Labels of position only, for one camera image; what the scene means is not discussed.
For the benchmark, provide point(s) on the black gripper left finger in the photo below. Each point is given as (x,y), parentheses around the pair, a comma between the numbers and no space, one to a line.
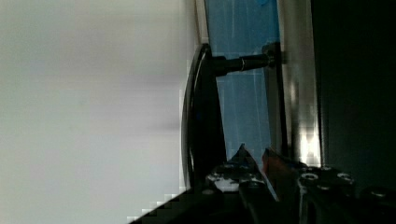
(241,174)

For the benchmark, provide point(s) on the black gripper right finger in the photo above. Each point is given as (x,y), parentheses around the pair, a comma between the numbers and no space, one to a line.
(310,195)

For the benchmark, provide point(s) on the oven door with blue film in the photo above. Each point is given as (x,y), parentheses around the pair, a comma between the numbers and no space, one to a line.
(239,27)

